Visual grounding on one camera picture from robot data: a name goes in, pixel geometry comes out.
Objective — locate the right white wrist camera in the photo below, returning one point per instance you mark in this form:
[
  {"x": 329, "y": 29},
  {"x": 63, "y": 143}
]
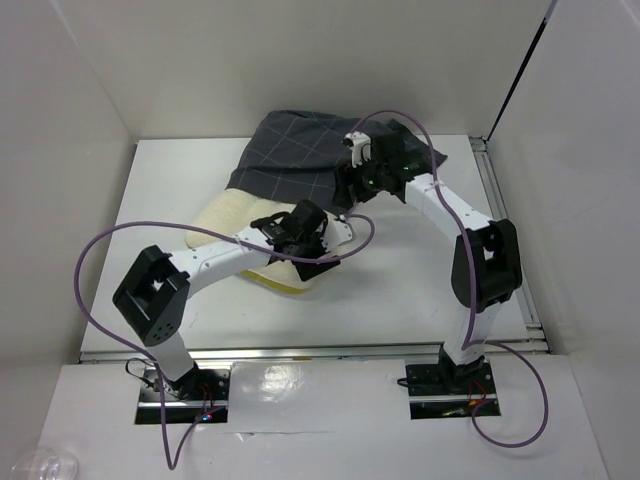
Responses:
[{"x": 359, "y": 144}]

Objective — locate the aluminium rail front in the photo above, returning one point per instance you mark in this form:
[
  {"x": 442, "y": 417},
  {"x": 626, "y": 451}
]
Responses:
[{"x": 406, "y": 350}]

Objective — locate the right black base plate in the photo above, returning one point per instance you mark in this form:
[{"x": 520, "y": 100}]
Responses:
[{"x": 426, "y": 380}]

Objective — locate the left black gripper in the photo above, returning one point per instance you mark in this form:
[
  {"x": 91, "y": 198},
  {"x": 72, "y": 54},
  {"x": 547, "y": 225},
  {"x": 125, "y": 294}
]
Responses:
[{"x": 308, "y": 269}]

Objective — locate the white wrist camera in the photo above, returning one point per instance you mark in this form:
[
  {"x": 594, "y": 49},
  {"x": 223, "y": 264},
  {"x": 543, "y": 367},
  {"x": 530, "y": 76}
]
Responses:
[
  {"x": 359, "y": 144},
  {"x": 338, "y": 232}
]

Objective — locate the clear plastic object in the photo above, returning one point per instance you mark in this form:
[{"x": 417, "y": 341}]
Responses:
[{"x": 45, "y": 463}]

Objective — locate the dark vertical frame pole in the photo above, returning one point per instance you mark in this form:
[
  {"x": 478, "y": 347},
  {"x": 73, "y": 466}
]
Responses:
[{"x": 523, "y": 66}]

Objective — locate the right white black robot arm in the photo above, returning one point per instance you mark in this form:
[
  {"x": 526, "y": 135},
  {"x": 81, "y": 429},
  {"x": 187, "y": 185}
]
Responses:
[{"x": 486, "y": 266}]

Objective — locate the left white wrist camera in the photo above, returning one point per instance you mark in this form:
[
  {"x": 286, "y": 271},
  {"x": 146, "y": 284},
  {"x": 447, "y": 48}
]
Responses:
[{"x": 338, "y": 232}]

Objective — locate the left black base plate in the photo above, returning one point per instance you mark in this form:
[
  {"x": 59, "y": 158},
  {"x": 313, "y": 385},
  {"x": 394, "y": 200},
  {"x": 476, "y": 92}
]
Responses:
[{"x": 212, "y": 387}]

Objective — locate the cream yellow pillow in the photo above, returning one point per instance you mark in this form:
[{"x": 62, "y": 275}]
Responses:
[{"x": 233, "y": 210}]

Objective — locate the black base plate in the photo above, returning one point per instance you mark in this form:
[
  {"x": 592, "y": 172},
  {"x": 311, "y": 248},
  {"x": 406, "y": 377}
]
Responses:
[
  {"x": 426, "y": 380},
  {"x": 212, "y": 387}
]

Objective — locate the dark grey plaid pillowcase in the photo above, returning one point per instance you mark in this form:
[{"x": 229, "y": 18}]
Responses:
[{"x": 292, "y": 156}]

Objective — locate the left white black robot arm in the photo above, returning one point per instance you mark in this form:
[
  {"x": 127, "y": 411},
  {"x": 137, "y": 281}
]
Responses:
[{"x": 152, "y": 296}]

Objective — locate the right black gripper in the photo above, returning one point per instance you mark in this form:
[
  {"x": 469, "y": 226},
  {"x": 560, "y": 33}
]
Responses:
[{"x": 346, "y": 176}]

